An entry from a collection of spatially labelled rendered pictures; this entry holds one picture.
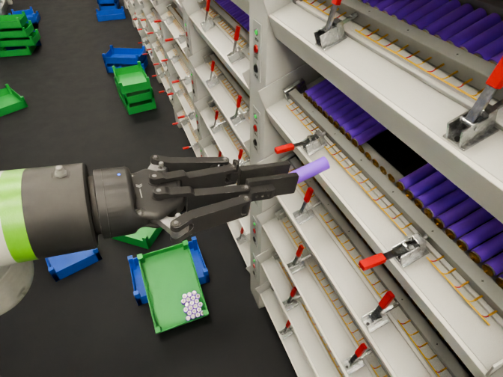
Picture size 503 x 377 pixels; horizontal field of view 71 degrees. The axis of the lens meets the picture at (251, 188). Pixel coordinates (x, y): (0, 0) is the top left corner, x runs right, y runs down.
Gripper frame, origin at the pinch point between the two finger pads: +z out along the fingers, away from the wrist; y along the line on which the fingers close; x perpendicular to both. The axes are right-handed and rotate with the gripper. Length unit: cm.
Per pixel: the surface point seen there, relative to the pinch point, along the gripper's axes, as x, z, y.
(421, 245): -4.6, 18.1, 12.0
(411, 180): -2.0, 23.4, 2.5
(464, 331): -7.8, 17.1, 22.4
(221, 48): -8, 17, -68
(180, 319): -102, -1, -40
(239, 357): -100, 15, -18
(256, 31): 6.5, 13.0, -38.0
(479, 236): -1.6, 23.9, 14.6
